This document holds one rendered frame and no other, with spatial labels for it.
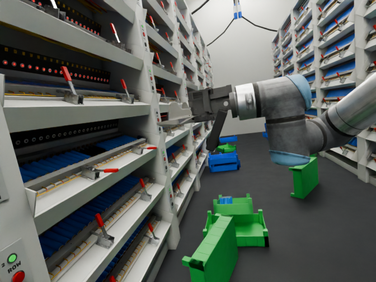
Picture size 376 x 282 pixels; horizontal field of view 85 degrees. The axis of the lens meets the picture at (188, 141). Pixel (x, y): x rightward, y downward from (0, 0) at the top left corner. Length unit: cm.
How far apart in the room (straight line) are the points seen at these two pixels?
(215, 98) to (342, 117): 30
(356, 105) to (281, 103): 15
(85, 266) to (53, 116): 35
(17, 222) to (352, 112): 68
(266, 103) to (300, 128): 10
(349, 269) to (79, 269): 92
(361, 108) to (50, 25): 69
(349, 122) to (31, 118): 66
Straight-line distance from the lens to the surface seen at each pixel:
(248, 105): 52
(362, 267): 111
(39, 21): 56
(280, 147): 54
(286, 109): 53
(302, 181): 151
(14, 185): 44
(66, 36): 61
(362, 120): 59
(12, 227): 44
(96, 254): 63
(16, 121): 46
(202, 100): 54
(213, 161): 212
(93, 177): 57
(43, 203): 49
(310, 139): 57
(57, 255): 61
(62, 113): 52
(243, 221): 127
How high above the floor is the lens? 67
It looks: 9 degrees down
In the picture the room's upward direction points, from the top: 8 degrees counter-clockwise
